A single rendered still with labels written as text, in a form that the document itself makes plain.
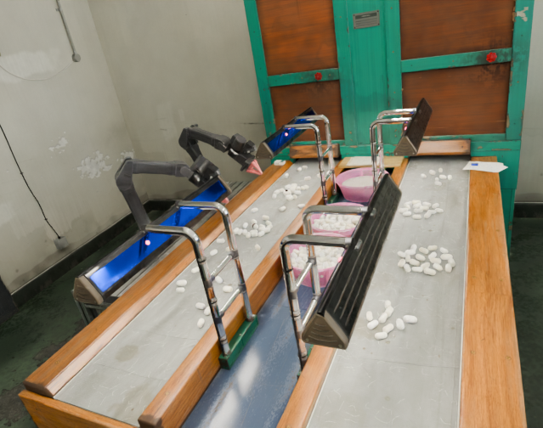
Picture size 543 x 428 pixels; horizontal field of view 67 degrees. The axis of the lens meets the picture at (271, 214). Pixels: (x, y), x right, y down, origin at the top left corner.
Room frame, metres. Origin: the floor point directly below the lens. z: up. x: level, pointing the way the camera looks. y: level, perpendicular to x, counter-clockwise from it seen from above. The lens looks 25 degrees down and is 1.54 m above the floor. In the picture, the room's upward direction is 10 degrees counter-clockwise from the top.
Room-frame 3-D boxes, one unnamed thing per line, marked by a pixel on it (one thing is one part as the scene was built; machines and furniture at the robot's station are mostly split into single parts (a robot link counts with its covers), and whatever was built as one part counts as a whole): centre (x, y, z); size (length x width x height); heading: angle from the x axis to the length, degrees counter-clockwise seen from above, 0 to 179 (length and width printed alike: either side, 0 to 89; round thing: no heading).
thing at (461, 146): (2.02, -0.91, 0.83); 0.30 x 0.06 x 0.07; 62
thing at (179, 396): (1.49, -0.06, 0.71); 1.81 x 0.05 x 0.11; 152
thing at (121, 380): (1.57, 0.10, 0.73); 1.81 x 0.30 x 0.02; 152
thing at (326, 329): (0.81, -0.19, 1.08); 0.62 x 0.08 x 0.07; 152
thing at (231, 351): (1.03, 0.23, 0.90); 0.20 x 0.19 x 0.45; 152
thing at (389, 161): (2.14, -0.59, 0.77); 0.33 x 0.15 x 0.01; 62
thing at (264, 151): (1.93, -0.16, 1.08); 0.62 x 0.08 x 0.07; 152
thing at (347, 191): (1.95, -0.49, 0.72); 0.27 x 0.27 x 0.10
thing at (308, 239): (0.84, -0.12, 0.90); 0.20 x 0.19 x 0.45; 152
